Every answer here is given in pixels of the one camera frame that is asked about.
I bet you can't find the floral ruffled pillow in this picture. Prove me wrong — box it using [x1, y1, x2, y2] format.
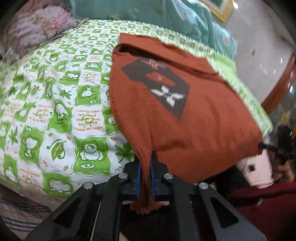
[5, 5, 89, 58]

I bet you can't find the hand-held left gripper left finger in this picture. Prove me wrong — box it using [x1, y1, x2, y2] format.
[25, 160, 141, 241]

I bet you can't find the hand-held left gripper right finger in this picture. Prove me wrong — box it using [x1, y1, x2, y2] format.
[151, 150, 266, 241]

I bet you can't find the white cloth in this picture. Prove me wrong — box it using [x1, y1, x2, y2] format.
[236, 137, 275, 189]

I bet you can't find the rust orange knit sweater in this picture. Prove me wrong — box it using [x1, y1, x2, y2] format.
[109, 33, 265, 214]

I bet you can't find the person's dark red clothing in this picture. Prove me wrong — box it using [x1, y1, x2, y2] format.
[229, 181, 296, 241]

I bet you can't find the gold picture frame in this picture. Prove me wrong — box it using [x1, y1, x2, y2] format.
[199, 0, 234, 22]

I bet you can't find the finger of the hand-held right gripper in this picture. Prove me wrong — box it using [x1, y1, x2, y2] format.
[258, 142, 281, 154]

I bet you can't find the striped floor mat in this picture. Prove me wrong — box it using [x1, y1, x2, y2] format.
[0, 199, 53, 237]

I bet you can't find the teal floral quilt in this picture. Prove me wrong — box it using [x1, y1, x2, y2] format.
[69, 0, 238, 59]

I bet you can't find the green white printed bed sheet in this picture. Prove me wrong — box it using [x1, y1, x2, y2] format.
[0, 19, 273, 200]

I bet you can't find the wooden bed frame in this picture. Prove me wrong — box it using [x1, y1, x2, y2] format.
[261, 53, 296, 114]

